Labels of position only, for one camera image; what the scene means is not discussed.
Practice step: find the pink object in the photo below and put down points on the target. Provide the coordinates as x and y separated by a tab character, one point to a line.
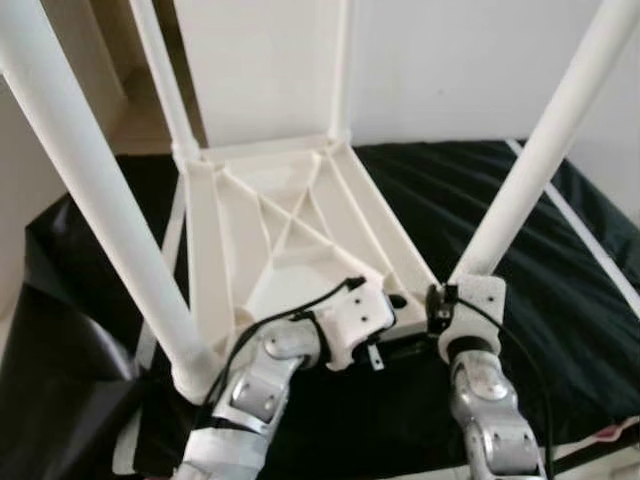
618	432

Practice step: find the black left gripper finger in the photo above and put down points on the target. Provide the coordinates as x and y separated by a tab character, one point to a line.
398	300
376	358

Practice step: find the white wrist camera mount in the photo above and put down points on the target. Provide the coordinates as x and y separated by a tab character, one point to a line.
355	312
475	305

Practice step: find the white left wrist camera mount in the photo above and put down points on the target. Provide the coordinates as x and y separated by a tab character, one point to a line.
355	312

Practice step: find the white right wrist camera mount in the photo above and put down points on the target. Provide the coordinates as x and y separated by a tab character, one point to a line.
475	305

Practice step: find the dark metal bar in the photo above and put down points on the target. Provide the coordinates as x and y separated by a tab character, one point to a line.
600	455

